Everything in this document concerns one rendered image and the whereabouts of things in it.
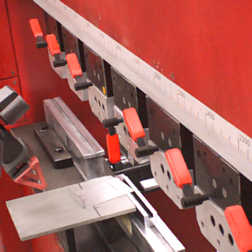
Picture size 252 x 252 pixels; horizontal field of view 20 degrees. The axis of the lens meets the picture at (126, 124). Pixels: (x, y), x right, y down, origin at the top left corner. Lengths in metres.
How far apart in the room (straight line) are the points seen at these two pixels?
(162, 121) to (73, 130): 0.93
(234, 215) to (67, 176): 1.17
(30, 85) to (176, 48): 1.39
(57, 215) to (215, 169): 0.64
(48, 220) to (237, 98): 0.77
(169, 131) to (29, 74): 1.28
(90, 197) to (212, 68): 0.75
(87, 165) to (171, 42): 0.93
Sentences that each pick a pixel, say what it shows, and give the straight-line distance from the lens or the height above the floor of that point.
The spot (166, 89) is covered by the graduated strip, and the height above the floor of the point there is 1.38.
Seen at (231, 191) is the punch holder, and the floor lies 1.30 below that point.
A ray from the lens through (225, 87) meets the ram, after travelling 0.92.
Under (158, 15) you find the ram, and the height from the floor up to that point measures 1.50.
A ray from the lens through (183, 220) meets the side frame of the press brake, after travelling 2.80.
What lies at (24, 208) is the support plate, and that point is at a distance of 1.63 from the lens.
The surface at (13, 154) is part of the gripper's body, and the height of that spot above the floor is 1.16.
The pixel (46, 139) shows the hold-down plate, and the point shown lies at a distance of 2.22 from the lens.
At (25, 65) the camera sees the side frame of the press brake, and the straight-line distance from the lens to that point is 2.37.
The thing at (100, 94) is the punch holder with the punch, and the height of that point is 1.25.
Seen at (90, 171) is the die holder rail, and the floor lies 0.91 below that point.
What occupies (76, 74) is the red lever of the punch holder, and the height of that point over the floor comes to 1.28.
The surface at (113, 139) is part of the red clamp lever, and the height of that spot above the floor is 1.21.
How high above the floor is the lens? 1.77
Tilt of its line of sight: 23 degrees down
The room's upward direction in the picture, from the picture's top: 6 degrees counter-clockwise
